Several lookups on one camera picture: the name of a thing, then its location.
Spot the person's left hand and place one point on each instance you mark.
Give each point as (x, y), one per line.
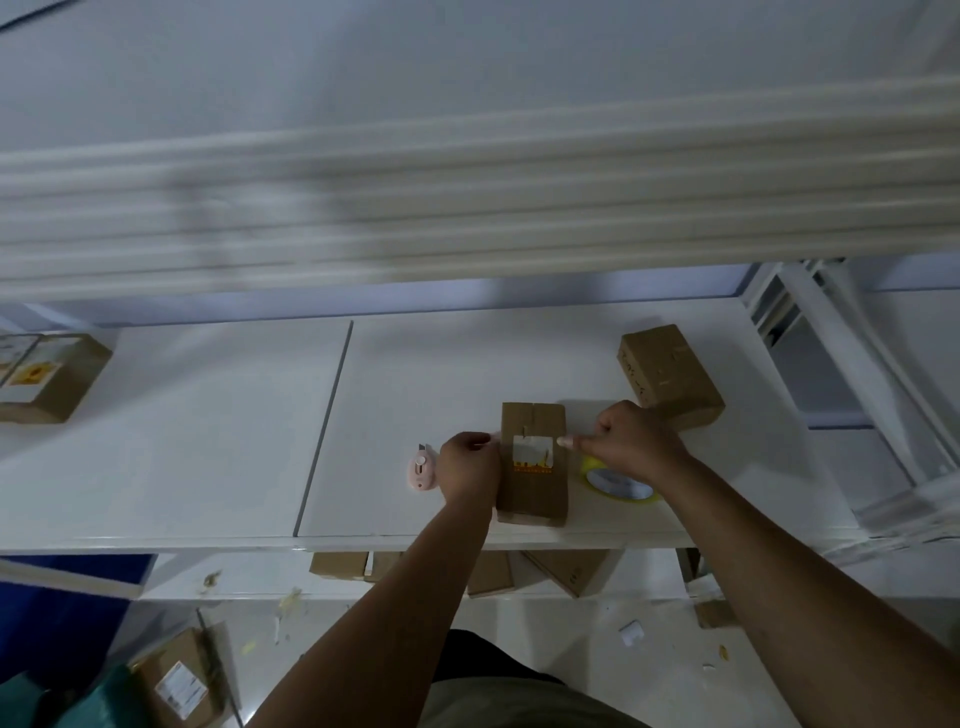
(469, 469)

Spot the person's right hand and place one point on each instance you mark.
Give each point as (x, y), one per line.
(637, 446)

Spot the yellow tape roll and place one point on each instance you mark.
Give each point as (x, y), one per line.
(622, 491)

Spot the cardboard box with white label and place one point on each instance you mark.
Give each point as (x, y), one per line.
(532, 499)

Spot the plain brown cardboard box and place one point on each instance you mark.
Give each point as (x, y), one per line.
(671, 371)

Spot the white metal shelving rack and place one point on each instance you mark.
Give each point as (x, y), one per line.
(187, 450)

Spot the labelled box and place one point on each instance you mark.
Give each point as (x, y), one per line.
(79, 375)

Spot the cardboard box with printed label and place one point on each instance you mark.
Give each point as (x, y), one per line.
(11, 356)

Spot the person's left forearm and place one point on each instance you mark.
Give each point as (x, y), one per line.
(375, 637)

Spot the person's right forearm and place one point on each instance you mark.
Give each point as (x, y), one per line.
(810, 600)

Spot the person's dark trousers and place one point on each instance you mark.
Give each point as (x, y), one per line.
(480, 656)

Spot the person's olive shirt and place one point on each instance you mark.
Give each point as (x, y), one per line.
(525, 705)

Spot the floor cardboard parcel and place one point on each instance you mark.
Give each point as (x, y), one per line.
(180, 682)

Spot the small pink cutter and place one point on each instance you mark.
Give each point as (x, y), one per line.
(421, 472)

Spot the white paper scrap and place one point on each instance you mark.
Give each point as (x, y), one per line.
(631, 634)

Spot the green plastic mailer package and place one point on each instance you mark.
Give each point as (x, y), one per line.
(19, 705)
(112, 701)

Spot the blue plastic crate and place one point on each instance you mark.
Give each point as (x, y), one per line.
(60, 622)

